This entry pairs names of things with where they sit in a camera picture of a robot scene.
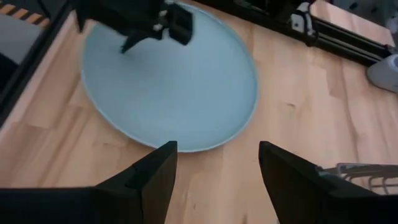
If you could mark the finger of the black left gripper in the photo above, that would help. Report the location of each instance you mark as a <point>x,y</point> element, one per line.
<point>180,25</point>
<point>132,43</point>

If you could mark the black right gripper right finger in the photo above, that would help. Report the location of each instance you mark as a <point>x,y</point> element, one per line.
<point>311,199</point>

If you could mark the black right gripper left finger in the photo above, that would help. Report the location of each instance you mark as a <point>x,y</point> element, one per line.
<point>130,199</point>

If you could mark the large light grey-blue plate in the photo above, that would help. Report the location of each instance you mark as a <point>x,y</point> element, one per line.
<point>171,93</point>

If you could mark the yellow black hazard tape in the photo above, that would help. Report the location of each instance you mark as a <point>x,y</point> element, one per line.
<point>25,14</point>

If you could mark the white plastic bin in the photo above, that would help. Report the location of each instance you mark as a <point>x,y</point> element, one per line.
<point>385,74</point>

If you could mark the black table edge frame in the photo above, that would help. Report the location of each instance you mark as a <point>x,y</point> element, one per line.
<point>342,40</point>

